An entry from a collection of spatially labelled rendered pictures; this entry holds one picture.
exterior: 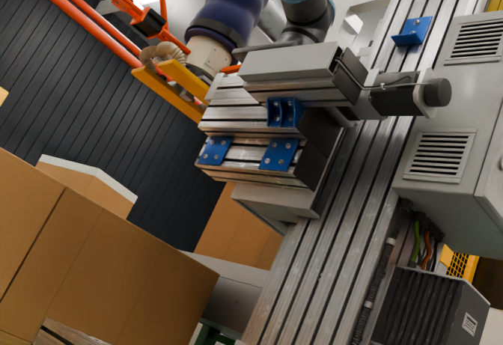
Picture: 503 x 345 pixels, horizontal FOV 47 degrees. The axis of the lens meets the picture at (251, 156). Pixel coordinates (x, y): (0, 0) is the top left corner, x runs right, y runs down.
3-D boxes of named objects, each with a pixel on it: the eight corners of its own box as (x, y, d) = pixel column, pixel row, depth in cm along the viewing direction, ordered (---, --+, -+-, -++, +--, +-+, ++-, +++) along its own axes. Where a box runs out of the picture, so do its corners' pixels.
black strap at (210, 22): (216, 68, 226) (221, 60, 227) (254, 60, 208) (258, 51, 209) (174, 31, 214) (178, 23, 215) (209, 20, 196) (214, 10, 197)
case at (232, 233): (284, 325, 258) (316, 243, 271) (351, 347, 227) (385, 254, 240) (184, 269, 226) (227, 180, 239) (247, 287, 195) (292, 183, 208)
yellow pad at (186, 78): (227, 122, 209) (233, 111, 211) (244, 120, 202) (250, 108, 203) (156, 66, 191) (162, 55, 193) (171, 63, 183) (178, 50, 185)
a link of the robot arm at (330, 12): (324, 58, 161) (341, 20, 165) (317, 28, 149) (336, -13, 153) (285, 49, 165) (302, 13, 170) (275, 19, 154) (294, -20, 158)
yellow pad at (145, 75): (198, 124, 224) (203, 114, 226) (212, 123, 217) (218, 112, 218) (129, 73, 206) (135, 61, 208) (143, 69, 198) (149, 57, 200)
